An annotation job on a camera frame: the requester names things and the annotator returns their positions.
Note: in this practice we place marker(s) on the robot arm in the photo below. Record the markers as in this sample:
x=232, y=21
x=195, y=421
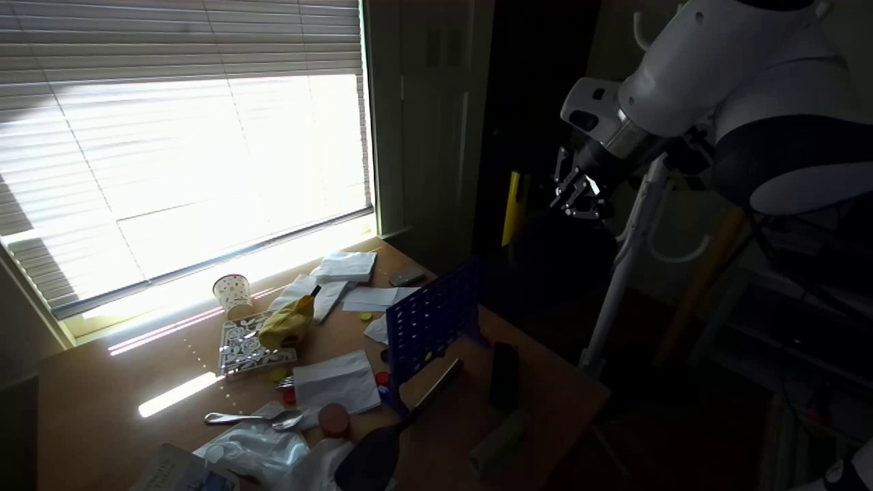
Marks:
x=709, y=61

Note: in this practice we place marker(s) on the red game disc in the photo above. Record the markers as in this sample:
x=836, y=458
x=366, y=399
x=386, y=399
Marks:
x=382, y=378
x=290, y=396

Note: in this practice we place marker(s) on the small white paper piece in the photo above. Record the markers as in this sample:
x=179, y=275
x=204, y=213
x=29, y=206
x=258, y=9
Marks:
x=377, y=331

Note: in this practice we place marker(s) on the shelf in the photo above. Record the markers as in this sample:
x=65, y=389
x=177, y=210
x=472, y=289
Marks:
x=791, y=341

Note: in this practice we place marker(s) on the small dark grey box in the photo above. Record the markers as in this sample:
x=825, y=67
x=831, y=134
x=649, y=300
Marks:
x=407, y=276

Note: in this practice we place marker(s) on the metal spoon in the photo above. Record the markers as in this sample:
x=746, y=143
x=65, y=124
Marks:
x=235, y=418

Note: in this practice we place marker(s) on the metal fork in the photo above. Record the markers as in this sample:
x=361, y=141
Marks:
x=285, y=382

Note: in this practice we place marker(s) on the black spatula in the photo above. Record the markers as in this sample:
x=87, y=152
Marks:
x=375, y=457

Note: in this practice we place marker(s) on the black cylinder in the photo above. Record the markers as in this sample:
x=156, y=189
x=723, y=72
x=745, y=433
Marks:
x=504, y=375

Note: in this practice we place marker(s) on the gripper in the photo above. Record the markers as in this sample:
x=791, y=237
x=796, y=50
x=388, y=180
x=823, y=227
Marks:
x=601, y=162

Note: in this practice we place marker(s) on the red round lid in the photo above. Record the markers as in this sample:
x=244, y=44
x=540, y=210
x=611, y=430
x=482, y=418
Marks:
x=334, y=419

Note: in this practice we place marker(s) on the white cloth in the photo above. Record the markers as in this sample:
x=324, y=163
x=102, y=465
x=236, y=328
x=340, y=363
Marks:
x=320, y=293

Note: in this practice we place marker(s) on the white coat hanger stand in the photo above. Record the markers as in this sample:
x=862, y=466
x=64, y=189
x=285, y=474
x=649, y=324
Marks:
x=631, y=239

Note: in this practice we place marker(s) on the patterned paper cup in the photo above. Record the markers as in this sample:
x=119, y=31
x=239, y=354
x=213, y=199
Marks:
x=233, y=293

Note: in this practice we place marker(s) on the blue disc game grid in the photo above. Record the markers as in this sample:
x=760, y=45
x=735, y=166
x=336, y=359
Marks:
x=430, y=324

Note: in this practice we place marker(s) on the window with blinds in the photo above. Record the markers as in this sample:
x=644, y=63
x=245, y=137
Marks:
x=177, y=136

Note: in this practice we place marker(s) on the patterned white tray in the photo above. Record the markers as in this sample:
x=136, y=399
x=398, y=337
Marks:
x=244, y=348

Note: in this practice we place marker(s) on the wooden pole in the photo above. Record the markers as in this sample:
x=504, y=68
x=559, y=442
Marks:
x=699, y=290

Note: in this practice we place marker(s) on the dark hat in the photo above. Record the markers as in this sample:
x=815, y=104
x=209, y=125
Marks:
x=563, y=256

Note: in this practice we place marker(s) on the white paper sheet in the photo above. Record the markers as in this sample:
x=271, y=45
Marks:
x=375, y=299

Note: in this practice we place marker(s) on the yellow board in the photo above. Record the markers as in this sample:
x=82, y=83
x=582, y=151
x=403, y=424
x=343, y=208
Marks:
x=513, y=208

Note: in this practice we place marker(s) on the yellow bag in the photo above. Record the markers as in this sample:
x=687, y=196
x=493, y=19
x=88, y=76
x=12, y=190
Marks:
x=286, y=324

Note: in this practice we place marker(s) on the clear plastic bag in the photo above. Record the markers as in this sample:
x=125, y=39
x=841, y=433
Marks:
x=262, y=453

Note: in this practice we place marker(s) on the stack of white napkins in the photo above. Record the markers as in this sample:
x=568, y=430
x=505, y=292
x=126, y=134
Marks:
x=346, y=266

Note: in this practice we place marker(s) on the white paper napkin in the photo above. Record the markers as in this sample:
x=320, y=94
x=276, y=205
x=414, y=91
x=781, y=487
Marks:
x=334, y=385

